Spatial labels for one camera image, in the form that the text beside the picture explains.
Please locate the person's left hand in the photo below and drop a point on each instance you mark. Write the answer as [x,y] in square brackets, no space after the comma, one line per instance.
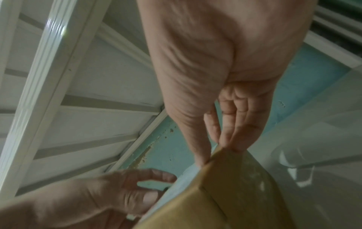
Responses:
[84,201]

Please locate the person's right hand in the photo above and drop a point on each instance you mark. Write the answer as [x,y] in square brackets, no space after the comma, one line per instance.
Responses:
[215,56]

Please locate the white shipping label sticker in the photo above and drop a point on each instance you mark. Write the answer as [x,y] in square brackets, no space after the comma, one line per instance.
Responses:
[181,181]

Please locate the plain taped cardboard box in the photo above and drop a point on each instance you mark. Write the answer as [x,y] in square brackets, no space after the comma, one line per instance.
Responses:
[240,201]

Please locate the white shelf unit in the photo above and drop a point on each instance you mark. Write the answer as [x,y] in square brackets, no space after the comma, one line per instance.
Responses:
[42,100]

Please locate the white slatted side frame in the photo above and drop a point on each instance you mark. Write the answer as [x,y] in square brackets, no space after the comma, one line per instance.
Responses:
[333,42]

